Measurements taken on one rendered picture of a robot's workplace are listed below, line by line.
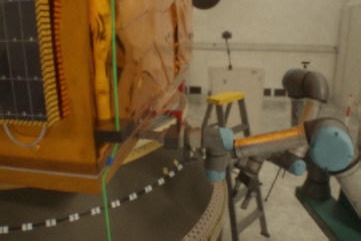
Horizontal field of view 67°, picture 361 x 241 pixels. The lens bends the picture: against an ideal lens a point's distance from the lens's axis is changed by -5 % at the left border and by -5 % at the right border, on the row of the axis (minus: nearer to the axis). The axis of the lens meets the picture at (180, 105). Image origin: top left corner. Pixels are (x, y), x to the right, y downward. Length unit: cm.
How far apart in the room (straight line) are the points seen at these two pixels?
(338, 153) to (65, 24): 77
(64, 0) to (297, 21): 863
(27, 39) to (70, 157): 29
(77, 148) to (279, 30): 849
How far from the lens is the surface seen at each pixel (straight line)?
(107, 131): 67
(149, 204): 128
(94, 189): 75
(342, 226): 149
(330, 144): 90
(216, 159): 102
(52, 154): 76
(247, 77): 490
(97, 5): 67
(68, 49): 66
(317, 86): 140
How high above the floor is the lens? 215
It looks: 15 degrees down
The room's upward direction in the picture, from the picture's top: straight up
